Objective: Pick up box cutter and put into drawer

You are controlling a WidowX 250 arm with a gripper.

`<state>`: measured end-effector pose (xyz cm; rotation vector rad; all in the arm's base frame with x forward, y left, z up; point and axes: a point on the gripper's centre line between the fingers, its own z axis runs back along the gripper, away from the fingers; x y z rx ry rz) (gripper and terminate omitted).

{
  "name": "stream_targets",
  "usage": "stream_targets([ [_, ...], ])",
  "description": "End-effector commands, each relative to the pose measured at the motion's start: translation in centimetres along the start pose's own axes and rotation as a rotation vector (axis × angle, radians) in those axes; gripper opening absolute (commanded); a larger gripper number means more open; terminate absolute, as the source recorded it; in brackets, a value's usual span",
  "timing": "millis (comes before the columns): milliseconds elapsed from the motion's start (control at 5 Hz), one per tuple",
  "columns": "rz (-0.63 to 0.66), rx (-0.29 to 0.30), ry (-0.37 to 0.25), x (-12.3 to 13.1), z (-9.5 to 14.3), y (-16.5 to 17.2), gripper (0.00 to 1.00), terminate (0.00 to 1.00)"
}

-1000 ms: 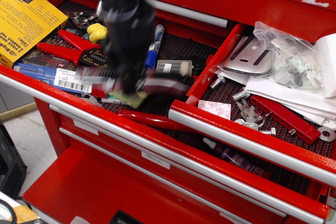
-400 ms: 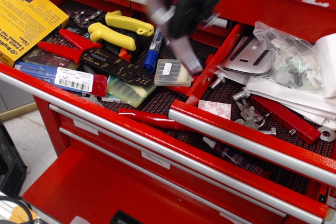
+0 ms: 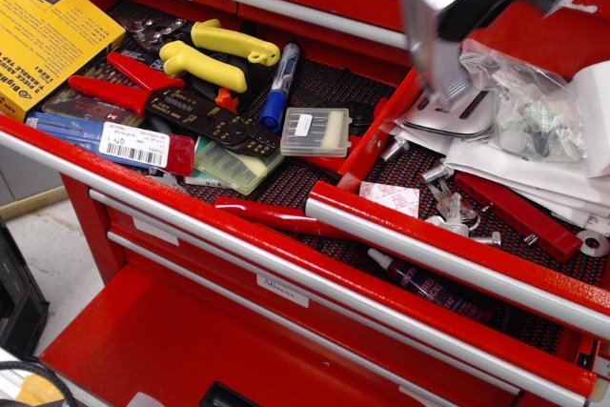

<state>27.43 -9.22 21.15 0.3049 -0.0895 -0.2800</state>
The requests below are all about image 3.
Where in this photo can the silver box cutter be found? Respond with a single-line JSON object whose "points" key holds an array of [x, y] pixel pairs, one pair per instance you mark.
{"points": [[435, 59]]}

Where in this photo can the yellow tap wrench box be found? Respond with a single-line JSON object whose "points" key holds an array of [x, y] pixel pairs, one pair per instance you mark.
{"points": [[43, 43]]}

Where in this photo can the silver metal plate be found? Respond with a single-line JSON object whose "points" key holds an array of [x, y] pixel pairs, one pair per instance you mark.
{"points": [[473, 115]]}

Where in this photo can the white paper roll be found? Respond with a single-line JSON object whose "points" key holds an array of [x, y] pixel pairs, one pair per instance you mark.
{"points": [[591, 87]]}

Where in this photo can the clear plastic bag of parts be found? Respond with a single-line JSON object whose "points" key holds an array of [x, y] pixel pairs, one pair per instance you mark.
{"points": [[536, 115]]}

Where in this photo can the white paper stack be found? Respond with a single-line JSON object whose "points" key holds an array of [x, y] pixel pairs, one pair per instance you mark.
{"points": [[563, 188]]}

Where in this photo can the white adhesive strip pack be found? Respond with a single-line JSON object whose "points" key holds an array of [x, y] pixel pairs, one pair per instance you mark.
{"points": [[398, 198]]}

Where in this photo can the bunch of keys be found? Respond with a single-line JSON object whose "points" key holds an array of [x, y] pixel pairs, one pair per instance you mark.
{"points": [[454, 214]]}

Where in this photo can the clear drill bit case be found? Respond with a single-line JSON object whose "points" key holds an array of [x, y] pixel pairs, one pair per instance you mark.
{"points": [[316, 132]]}

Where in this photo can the red plastic bar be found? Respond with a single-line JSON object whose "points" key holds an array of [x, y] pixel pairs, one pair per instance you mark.
{"points": [[518, 213]]}

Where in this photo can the blue marker pen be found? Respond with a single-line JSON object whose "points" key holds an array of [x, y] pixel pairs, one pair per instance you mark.
{"points": [[275, 103]]}

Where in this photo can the silver small bolt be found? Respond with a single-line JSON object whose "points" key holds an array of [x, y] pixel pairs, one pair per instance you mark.
{"points": [[493, 239]]}

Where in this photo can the silver washer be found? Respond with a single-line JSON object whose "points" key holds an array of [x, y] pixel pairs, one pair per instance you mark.
{"points": [[593, 244]]}

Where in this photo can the red threadlocker bottle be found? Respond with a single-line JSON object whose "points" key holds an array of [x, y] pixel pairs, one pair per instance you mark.
{"points": [[415, 280]]}

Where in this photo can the red tool chest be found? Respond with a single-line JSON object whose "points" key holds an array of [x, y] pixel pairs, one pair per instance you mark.
{"points": [[369, 307]]}

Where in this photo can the green drill bit case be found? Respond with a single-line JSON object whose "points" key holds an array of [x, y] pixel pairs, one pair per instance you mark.
{"points": [[215, 166]]}

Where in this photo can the blue drill bit package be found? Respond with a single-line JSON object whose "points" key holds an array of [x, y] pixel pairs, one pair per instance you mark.
{"points": [[119, 143]]}

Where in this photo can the red saw blade package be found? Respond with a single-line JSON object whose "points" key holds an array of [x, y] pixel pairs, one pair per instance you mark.
{"points": [[75, 104]]}

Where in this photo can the black plastic crate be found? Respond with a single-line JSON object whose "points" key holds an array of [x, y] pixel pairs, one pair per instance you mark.
{"points": [[24, 309]]}

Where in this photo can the yellow handled pliers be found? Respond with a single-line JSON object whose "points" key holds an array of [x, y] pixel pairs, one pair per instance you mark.
{"points": [[202, 49]]}

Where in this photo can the red handled pliers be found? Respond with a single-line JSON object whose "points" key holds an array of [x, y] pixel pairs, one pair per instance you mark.
{"points": [[277, 217]]}

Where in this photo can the red handled wire crimper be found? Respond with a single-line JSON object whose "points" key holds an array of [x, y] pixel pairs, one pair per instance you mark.
{"points": [[155, 93]]}

